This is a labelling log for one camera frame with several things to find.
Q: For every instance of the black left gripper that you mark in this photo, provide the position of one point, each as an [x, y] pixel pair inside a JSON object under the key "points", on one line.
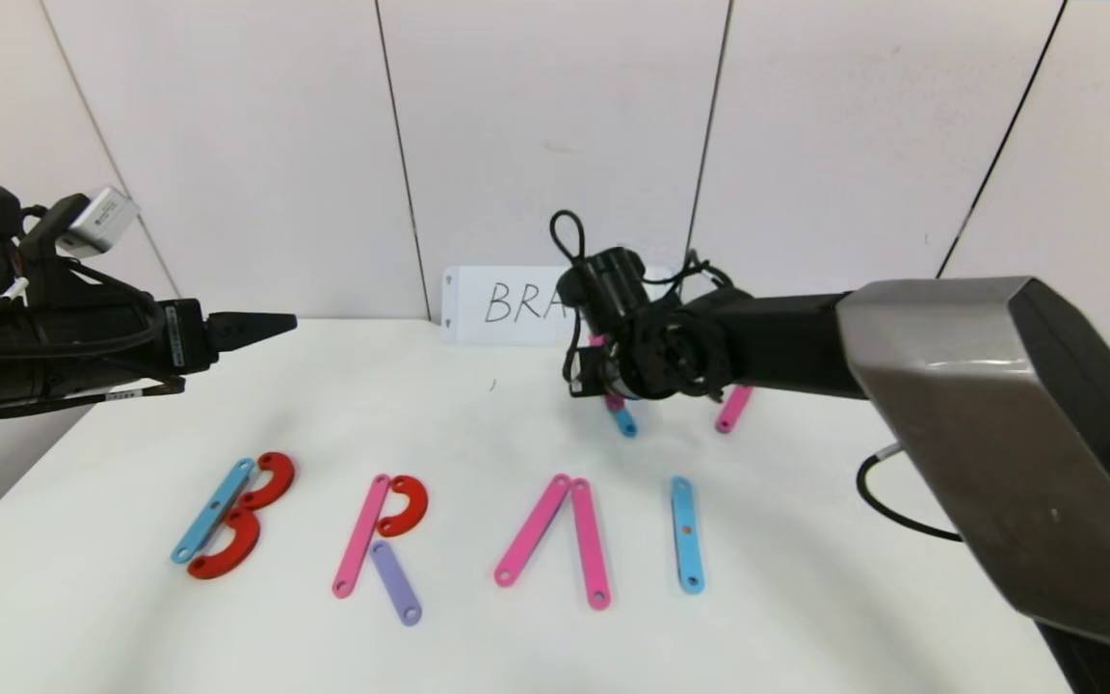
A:
{"points": [[183, 334]]}

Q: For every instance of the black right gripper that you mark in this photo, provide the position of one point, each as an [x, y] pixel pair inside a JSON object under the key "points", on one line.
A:
{"points": [[586, 370]]}

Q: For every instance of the long pink plastic bar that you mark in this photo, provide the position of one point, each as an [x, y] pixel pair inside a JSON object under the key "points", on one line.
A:
{"points": [[531, 530], [359, 535], [615, 402], [590, 545]]}

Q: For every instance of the small red curved piece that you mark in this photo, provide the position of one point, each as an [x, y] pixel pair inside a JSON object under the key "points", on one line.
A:
{"points": [[412, 511]]}

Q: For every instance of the short purple plastic bar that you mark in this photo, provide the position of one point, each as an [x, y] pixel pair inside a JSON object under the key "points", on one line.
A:
{"points": [[396, 583]]}

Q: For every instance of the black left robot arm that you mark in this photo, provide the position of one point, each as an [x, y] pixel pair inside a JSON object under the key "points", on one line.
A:
{"points": [[35, 347]]}

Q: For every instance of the white BRAIN word card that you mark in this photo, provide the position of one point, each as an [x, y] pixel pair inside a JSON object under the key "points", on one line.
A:
{"points": [[507, 308]]}

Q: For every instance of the short blue plastic bar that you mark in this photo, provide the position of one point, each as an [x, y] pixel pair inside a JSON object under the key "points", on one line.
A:
{"points": [[624, 422]]}

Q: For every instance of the short pink plastic bar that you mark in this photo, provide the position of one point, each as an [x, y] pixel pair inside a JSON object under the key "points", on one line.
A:
{"points": [[731, 410]]}

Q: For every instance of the large red curved piece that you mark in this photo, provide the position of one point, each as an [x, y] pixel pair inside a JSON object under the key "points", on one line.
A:
{"points": [[245, 549], [280, 476]]}

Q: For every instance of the long blue plastic bar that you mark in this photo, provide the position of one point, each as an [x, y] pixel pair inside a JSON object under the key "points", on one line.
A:
{"points": [[208, 520]]}

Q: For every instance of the long blue bar orange dot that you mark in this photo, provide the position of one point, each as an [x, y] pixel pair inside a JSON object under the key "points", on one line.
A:
{"points": [[686, 554]]}

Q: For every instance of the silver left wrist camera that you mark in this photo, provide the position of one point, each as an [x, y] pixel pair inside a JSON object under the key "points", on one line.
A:
{"points": [[100, 222]]}

